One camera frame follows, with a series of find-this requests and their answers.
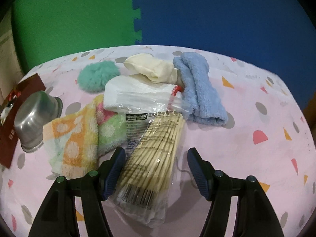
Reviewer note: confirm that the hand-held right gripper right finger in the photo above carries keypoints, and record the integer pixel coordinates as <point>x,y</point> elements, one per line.
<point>198,175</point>

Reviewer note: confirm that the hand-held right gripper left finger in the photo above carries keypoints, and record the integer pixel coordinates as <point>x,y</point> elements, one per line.
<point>113,175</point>

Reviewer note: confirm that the clear packet of bamboo sticks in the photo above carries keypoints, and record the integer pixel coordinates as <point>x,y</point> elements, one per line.
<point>153,158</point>

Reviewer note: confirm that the red metal tin box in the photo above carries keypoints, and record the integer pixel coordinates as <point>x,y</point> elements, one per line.
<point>9,140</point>

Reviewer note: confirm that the cream satin scrunchie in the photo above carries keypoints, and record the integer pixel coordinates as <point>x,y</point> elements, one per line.
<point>148,66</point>

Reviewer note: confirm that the orange and green dotted towel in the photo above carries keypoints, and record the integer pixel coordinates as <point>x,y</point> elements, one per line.
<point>74,138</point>

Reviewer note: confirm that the blue fluffy towel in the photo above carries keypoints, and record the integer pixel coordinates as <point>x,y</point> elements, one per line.
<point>202,93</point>

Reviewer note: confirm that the steel bowl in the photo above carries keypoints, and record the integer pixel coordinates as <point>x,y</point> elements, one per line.
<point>34,118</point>

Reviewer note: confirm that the green fluffy scrunchie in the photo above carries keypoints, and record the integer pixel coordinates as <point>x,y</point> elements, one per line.
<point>98,76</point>

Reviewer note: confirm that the orange foam mat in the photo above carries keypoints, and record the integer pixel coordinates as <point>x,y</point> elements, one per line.
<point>308,109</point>

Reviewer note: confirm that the green foam mat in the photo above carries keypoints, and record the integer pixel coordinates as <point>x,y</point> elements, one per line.
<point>74,19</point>

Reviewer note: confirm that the blue foam mat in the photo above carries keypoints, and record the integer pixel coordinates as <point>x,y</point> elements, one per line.
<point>222,14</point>

